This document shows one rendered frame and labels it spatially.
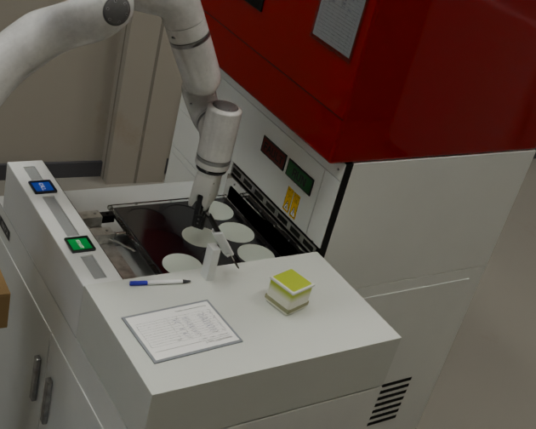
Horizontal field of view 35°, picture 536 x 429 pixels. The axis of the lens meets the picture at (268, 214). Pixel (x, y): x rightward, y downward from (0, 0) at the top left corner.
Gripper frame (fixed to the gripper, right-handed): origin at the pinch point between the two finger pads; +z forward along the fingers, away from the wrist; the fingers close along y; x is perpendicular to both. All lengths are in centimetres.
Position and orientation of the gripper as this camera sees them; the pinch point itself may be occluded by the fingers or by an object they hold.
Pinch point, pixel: (199, 220)
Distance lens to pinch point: 211.8
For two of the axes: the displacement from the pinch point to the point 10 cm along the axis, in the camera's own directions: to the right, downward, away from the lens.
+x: 9.4, 3.2, -1.2
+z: -2.3, 8.4, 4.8
